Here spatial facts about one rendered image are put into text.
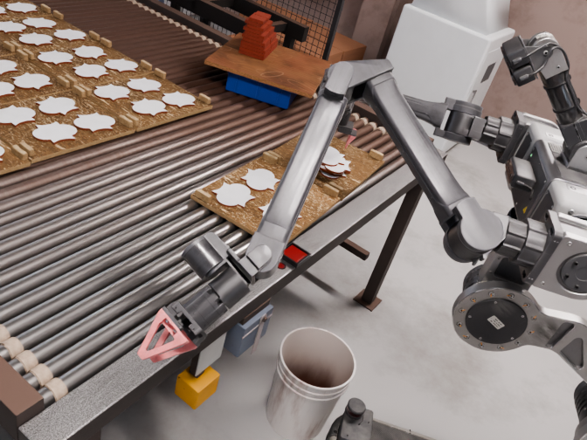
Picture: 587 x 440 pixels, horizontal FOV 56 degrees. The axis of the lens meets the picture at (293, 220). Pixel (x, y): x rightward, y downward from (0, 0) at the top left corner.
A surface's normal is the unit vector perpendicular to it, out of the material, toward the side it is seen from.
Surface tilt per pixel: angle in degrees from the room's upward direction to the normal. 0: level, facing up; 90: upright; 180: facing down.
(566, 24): 90
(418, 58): 90
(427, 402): 0
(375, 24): 90
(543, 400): 0
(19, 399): 0
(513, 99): 90
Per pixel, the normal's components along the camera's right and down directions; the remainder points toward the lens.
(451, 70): -0.57, 0.36
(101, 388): 0.24, -0.79
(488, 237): 0.05, -0.29
